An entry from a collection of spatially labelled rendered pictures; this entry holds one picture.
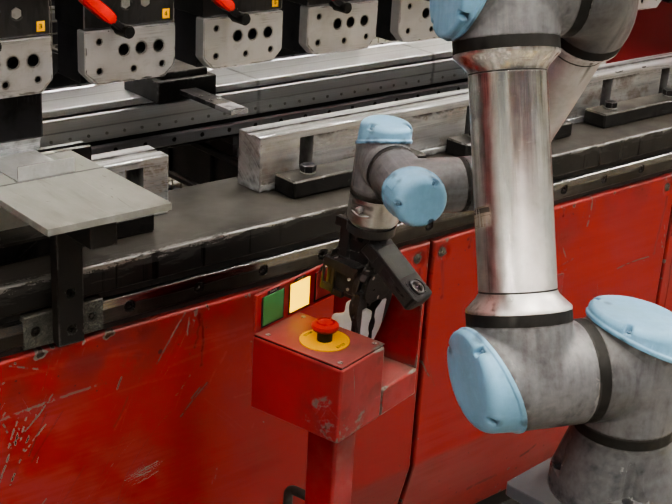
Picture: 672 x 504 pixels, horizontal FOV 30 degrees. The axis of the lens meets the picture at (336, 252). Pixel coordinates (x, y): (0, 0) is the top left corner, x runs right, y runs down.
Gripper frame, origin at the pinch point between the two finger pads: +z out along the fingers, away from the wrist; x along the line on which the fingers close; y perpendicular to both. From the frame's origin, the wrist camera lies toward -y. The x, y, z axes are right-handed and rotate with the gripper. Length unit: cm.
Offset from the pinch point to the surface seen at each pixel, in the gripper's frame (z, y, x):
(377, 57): -21, 48, -67
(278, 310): -6.1, 9.3, 10.1
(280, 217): -12.4, 21.6, -4.4
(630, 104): -17, 7, -102
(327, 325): -7.7, 0.2, 10.6
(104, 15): -44, 36, 21
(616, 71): -23, 12, -101
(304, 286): -8.0, 9.4, 4.2
